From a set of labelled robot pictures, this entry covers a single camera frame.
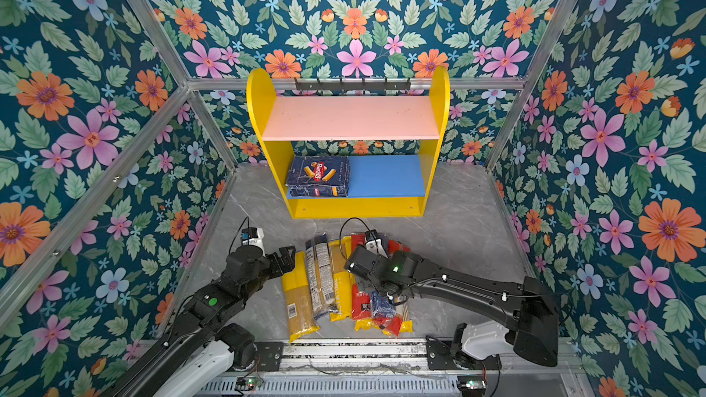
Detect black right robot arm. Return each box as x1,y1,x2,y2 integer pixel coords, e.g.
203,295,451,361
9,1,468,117
345,246,560,368

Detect blue clear spaghetti bag left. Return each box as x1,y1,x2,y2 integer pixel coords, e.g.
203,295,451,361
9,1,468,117
304,240,327,320

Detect black hook rail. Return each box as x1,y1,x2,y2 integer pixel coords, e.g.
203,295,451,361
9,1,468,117
294,78,412,92

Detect red clear labelled spaghetti bag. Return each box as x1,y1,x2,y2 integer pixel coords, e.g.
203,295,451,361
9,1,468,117
382,239,414,337

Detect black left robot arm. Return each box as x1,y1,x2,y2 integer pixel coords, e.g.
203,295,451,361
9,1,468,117
103,244,296,396

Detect yellow pastatime bag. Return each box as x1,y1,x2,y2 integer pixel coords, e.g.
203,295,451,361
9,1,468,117
341,236,353,259
329,238,354,322

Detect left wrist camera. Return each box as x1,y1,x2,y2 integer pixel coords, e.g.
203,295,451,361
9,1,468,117
241,227,264,253

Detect blue clear spaghetti bag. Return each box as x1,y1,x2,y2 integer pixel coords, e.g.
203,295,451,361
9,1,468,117
304,240,327,320
314,235,338,312

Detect yellow spaghetti bag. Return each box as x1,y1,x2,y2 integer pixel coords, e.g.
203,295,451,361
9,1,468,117
355,318,380,332
282,252,319,343

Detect yellow wooden shelf unit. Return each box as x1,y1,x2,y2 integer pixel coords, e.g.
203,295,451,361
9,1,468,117
246,67,450,220

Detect blue Barilla rigatoni bag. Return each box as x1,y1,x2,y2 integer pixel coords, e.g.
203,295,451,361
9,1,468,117
285,156,350,198

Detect blue clear spaghetti bag right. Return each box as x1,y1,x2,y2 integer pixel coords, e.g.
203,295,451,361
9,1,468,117
314,235,338,312

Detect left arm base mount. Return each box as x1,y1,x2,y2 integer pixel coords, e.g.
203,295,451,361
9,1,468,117
220,323,285,372

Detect aluminium frame rails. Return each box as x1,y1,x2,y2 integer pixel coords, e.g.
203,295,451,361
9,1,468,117
0,0,602,397

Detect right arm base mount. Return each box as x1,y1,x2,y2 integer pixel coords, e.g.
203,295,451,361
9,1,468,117
425,323,502,371

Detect blue Barilla spaghetti box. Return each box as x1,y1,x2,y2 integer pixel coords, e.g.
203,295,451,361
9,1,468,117
370,292,396,321

